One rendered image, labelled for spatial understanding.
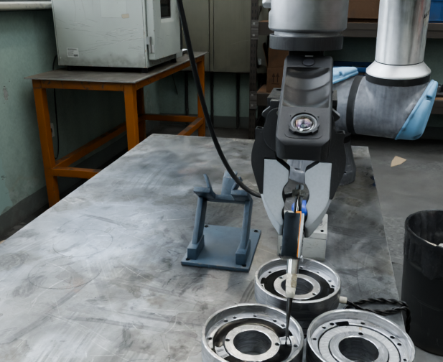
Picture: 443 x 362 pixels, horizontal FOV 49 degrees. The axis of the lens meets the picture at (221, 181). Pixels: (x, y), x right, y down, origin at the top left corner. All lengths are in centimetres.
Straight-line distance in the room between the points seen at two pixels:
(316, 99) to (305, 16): 8
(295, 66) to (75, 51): 248
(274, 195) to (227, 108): 417
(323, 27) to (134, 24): 231
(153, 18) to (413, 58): 193
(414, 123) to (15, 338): 73
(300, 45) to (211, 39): 392
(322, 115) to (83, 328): 37
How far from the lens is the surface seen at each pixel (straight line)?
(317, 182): 51
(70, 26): 290
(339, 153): 50
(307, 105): 43
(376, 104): 96
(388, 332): 57
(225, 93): 465
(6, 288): 72
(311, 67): 47
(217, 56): 437
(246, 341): 55
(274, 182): 51
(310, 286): 63
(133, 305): 64
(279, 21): 47
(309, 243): 73
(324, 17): 47
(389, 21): 94
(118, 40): 278
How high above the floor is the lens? 116
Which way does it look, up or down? 21 degrees down
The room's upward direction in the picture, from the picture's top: straight up
